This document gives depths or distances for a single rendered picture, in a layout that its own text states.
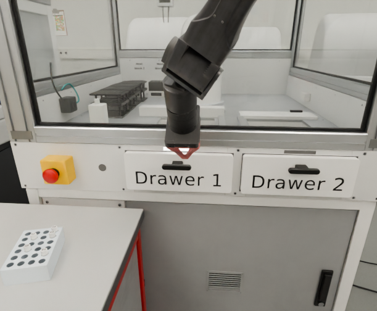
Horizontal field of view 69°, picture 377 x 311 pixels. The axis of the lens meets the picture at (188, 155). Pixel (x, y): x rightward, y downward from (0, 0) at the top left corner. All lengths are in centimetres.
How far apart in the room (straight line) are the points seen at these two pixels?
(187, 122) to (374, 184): 56
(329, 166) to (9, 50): 85
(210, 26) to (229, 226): 62
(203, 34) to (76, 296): 50
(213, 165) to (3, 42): 60
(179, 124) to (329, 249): 64
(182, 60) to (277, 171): 44
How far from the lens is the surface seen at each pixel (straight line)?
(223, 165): 72
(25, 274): 65
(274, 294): 105
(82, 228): 76
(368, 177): 86
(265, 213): 84
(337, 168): 79
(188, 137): 52
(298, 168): 72
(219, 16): 36
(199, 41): 38
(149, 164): 73
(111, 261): 65
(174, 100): 46
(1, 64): 85
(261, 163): 73
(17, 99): 85
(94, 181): 83
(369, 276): 195
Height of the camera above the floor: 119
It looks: 22 degrees down
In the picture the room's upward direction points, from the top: straight up
